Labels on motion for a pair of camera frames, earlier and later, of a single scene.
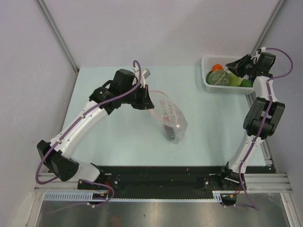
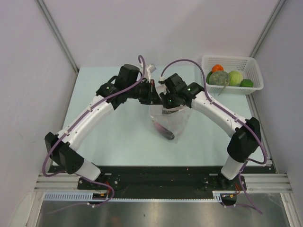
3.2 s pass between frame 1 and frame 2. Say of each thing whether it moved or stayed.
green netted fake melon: stayed
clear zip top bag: moved
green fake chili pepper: stayed
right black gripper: moved
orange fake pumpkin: stayed
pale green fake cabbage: stayed
